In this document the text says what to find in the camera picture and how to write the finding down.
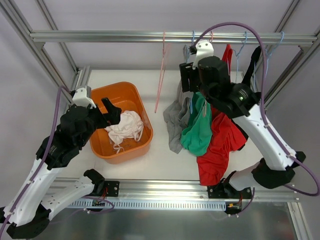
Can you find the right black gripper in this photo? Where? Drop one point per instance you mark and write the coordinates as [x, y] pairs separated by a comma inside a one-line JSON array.
[[188, 77]]

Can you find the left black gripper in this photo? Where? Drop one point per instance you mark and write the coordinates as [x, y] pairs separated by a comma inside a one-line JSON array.
[[99, 116]]

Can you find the white tank top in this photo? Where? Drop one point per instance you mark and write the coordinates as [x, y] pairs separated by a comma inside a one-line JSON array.
[[130, 126]]

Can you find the grey shirt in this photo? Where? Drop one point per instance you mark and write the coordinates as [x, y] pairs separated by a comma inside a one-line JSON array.
[[176, 116]]

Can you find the pink wire hanger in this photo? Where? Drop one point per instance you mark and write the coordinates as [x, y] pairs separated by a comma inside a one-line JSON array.
[[165, 52]]

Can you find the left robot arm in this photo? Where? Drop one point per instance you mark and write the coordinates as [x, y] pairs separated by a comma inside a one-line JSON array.
[[30, 212]]

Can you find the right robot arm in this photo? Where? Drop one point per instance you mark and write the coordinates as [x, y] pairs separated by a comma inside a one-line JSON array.
[[242, 107]]

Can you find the blue hanger under red shirt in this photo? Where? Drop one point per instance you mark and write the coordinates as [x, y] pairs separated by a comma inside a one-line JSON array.
[[238, 54]]

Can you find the blue hanger under black shirt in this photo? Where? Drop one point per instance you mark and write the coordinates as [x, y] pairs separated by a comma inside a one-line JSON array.
[[268, 55]]

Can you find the orange plastic basket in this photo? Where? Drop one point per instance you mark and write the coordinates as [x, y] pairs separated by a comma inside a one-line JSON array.
[[123, 95]]

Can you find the green shirt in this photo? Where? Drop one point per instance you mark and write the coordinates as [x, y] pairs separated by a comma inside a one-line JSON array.
[[197, 136]]

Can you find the black shirt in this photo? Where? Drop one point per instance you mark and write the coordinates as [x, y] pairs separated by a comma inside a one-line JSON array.
[[250, 70]]

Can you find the red shirt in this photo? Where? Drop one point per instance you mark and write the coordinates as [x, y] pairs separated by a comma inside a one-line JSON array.
[[226, 137]]

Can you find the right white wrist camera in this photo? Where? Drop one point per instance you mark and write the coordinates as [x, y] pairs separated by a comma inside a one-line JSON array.
[[201, 50]]

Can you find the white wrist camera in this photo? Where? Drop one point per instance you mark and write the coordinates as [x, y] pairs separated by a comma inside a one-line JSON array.
[[201, 50], [82, 97]]

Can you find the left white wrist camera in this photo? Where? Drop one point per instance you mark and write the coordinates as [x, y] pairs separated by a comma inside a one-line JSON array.
[[82, 97]]

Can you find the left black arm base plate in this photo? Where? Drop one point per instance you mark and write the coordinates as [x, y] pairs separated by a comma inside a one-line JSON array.
[[110, 188]]

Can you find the aluminium front frame rail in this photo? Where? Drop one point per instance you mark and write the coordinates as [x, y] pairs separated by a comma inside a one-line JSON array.
[[186, 190]]

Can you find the aluminium hanging rail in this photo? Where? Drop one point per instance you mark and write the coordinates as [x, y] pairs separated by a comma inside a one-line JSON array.
[[112, 36]]

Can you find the white slotted cable duct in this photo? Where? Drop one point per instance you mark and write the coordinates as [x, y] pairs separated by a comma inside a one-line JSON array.
[[126, 204]]

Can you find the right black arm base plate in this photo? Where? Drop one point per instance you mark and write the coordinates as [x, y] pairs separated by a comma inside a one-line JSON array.
[[223, 190]]

